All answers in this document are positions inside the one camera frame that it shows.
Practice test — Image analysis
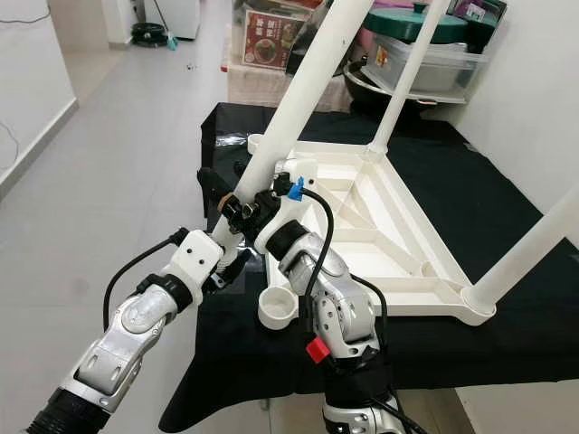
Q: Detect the white plastic children table top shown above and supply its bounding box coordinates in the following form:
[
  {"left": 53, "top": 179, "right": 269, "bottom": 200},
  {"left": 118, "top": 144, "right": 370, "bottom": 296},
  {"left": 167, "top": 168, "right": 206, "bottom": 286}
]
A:
[{"left": 246, "top": 134, "right": 497, "bottom": 331}]

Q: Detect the clear tape strip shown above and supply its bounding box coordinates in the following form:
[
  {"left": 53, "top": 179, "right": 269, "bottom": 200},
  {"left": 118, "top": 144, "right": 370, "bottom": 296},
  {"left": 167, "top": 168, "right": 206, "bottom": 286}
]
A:
[{"left": 201, "top": 131, "right": 250, "bottom": 155}]

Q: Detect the beige cloth covered shelf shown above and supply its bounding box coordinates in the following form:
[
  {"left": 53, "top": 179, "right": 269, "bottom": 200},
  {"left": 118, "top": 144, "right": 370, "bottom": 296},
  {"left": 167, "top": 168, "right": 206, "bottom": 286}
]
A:
[{"left": 224, "top": 61, "right": 354, "bottom": 111}]

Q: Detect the black plastic bag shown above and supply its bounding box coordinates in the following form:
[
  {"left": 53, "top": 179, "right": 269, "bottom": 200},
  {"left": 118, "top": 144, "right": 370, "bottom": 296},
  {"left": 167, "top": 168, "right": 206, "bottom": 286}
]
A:
[{"left": 285, "top": 5, "right": 336, "bottom": 78}]

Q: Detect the red printed cardboard box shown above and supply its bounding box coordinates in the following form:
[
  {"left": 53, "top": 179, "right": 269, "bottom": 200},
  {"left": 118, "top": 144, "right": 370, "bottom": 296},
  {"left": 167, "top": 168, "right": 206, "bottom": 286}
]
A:
[{"left": 242, "top": 9, "right": 308, "bottom": 69}]

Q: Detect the mop with blue head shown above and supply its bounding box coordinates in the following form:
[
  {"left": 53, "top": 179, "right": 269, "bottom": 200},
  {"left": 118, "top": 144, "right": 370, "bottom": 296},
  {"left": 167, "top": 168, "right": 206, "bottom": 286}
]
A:
[{"left": 152, "top": 0, "right": 177, "bottom": 51}]

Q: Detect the black round robot vacuum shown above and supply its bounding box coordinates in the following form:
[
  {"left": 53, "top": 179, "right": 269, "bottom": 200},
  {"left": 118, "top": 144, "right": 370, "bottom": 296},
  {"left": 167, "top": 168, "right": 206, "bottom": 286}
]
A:
[{"left": 131, "top": 23, "right": 168, "bottom": 48}]

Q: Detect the white fridge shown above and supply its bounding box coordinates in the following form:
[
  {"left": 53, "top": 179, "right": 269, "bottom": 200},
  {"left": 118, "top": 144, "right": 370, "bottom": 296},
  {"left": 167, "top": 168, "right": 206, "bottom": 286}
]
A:
[{"left": 154, "top": 0, "right": 200, "bottom": 39}]

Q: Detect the orange bin lid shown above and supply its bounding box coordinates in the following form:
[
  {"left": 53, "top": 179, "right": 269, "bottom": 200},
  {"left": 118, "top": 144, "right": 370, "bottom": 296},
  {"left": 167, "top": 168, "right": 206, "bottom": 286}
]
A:
[{"left": 235, "top": 0, "right": 327, "bottom": 12}]

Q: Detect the clear plastic storage bin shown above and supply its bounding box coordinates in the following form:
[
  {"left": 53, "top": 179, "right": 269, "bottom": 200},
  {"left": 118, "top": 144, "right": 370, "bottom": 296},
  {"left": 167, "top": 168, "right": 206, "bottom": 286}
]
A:
[{"left": 371, "top": 36, "right": 489, "bottom": 96}]

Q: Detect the purple printed box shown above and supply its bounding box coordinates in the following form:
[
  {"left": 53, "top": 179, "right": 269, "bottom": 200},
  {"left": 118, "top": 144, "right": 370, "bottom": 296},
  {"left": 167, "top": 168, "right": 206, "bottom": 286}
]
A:
[{"left": 452, "top": 0, "right": 508, "bottom": 46}]

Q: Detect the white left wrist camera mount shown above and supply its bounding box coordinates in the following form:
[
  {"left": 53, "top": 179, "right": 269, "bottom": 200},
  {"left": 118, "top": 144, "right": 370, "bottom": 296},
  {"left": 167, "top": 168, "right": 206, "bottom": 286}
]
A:
[{"left": 163, "top": 229, "right": 225, "bottom": 288}]

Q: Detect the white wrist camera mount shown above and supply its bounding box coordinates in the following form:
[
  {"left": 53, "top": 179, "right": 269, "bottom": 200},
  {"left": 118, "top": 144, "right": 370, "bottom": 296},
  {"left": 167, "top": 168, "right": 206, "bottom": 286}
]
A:
[
  {"left": 163, "top": 229, "right": 225, "bottom": 288},
  {"left": 253, "top": 158, "right": 318, "bottom": 254}
]

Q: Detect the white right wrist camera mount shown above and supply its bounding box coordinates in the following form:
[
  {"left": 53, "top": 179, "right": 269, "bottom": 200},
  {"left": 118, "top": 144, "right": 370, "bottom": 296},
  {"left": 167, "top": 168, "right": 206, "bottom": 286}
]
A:
[{"left": 253, "top": 158, "right": 318, "bottom": 254}]

